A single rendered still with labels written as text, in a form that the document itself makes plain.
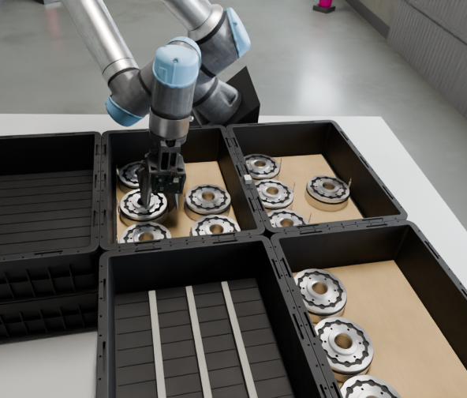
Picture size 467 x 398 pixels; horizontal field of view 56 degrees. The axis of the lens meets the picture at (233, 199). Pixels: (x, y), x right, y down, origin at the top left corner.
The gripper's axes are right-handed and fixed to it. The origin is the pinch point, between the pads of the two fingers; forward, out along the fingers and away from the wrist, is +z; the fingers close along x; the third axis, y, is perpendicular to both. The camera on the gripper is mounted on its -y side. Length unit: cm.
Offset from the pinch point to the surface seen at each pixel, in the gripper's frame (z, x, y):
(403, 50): 47, 255, -290
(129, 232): 0.1, -6.4, 8.9
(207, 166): 0.5, 13.7, -16.3
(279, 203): -4.3, 26.4, 4.1
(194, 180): 1.0, 9.7, -10.7
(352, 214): -3.3, 44.2, 6.4
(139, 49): 84, 13, -314
